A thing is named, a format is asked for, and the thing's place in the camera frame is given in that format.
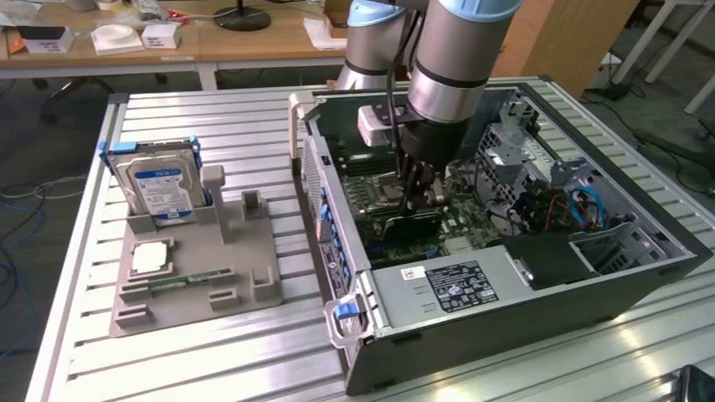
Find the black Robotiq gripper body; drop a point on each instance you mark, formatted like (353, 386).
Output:
(432, 142)

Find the black graphics card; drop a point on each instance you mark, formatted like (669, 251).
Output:
(406, 230)

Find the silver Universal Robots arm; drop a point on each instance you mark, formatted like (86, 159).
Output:
(452, 50)

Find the open socket cover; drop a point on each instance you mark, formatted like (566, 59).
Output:
(437, 192)

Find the CPU socket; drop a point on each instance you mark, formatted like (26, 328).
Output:
(388, 188)

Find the dark installed RAM stick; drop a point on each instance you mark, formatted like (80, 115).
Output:
(380, 211)

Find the green motherboard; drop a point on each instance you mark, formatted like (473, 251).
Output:
(469, 222)

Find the silver metal drive cage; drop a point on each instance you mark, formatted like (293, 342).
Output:
(502, 167)

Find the grey power supply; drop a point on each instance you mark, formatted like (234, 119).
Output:
(413, 301)

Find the white paper stack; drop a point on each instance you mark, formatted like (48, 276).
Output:
(322, 35)

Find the blue case latch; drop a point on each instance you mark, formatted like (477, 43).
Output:
(344, 312)

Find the black power adapter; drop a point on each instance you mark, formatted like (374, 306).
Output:
(614, 92)

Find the wooden cabinet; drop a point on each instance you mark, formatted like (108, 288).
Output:
(569, 37)

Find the grey disk bay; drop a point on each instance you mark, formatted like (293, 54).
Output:
(613, 247)

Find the open black PC case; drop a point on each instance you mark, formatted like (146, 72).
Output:
(502, 335)

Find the wooden desk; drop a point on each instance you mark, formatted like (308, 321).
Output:
(234, 46)

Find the hard disk in blue carrier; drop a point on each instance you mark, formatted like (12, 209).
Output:
(158, 188)

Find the black round lamp base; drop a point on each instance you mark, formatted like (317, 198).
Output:
(241, 19)

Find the green RAM stick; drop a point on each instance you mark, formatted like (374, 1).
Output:
(184, 279)

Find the grey parts rack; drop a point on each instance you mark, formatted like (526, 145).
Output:
(189, 301)

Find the silver CPU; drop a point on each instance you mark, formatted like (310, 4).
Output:
(149, 257)

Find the small white labelled box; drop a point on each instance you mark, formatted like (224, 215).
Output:
(160, 37)

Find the white round container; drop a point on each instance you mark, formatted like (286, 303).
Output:
(116, 37)

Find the black office chair base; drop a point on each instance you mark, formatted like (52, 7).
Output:
(61, 94)

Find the black object with dark screen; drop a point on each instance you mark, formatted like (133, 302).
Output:
(696, 385)

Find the white box with black lid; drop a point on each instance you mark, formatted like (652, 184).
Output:
(45, 38)

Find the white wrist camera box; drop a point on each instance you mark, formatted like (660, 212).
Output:
(376, 125)

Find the white table frame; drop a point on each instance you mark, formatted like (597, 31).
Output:
(636, 46)

